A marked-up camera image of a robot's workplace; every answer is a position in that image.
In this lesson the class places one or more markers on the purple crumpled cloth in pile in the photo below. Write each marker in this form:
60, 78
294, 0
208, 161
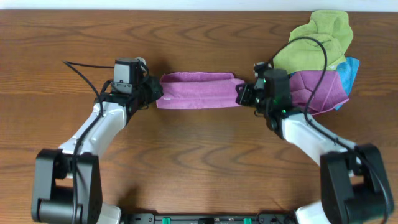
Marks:
302, 85

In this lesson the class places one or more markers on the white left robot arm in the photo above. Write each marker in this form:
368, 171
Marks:
67, 181

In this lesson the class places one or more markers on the blue microfiber cloth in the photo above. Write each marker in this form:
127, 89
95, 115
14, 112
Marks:
344, 81

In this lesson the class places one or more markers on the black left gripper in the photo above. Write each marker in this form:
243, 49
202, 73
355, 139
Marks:
154, 90

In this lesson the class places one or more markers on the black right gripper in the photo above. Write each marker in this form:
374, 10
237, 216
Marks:
246, 95

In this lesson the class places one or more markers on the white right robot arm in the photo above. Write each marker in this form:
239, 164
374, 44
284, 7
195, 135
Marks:
354, 184

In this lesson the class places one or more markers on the purple microfiber cloth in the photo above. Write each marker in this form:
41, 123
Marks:
198, 90

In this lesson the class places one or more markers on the green microfiber cloth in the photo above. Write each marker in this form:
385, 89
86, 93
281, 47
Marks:
319, 44

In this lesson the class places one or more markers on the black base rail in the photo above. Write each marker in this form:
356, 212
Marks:
262, 218

